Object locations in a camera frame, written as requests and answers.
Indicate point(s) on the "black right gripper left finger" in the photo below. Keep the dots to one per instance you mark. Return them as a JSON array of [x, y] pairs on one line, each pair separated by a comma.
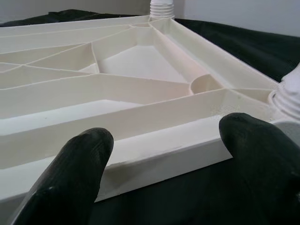
[[65, 178]]

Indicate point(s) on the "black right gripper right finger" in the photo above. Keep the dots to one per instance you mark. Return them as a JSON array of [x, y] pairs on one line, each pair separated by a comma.
[[264, 164]]

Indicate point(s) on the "white plastic table leg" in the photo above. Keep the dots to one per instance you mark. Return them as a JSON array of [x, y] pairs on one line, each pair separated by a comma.
[[289, 93], [162, 8]]

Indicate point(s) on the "white plastic table top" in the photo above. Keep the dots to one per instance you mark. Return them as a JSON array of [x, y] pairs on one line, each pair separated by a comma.
[[129, 93]]

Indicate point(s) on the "black table cloth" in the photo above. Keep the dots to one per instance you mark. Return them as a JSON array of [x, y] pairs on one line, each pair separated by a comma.
[[257, 47]]

